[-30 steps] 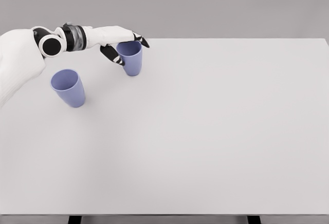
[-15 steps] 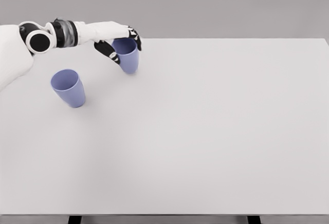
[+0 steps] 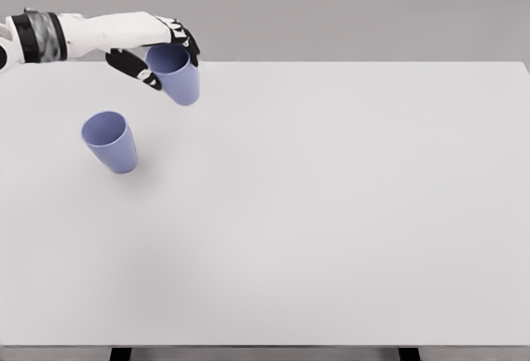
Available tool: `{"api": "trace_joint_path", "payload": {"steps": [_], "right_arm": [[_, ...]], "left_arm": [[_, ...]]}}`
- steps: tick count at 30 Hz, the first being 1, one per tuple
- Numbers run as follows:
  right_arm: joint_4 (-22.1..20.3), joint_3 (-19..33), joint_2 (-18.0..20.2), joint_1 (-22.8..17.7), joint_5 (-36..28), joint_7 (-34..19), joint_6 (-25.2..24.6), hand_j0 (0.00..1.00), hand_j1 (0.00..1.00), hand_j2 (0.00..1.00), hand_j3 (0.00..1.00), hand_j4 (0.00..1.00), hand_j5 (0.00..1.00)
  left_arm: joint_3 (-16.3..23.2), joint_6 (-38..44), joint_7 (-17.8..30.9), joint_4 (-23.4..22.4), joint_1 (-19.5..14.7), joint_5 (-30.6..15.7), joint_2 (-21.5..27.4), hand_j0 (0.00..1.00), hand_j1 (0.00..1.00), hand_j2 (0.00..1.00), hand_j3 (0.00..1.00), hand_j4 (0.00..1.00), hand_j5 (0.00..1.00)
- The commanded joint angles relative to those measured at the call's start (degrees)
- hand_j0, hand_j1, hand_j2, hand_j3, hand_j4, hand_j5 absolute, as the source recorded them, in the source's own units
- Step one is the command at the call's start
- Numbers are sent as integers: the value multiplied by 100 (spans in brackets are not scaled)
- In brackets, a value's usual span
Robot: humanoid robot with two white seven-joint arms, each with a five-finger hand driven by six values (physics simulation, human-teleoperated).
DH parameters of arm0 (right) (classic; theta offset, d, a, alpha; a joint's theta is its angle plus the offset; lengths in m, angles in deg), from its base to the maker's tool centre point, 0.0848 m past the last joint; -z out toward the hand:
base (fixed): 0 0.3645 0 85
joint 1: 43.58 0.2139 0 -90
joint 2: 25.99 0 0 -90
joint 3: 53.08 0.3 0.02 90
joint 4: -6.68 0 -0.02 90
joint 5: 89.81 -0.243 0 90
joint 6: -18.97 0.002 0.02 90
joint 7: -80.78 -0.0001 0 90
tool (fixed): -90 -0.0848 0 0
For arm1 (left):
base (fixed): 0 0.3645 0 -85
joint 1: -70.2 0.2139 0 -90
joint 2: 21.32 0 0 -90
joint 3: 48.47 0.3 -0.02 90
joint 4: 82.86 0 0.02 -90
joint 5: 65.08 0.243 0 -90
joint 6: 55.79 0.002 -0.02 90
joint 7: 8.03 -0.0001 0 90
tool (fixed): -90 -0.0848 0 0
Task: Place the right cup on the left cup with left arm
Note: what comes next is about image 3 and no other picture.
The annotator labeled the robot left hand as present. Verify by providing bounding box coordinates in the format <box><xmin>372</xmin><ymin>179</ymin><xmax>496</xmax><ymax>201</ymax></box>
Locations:
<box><xmin>95</xmin><ymin>11</ymin><xmax>201</xmax><ymax>92</ymax></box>

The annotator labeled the purple plastic cup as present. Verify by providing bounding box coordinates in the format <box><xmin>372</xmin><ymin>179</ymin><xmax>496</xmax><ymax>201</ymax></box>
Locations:
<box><xmin>80</xmin><ymin>111</ymin><xmax>138</xmax><ymax>175</ymax></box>
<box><xmin>145</xmin><ymin>43</ymin><xmax>202</xmax><ymax>108</ymax></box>

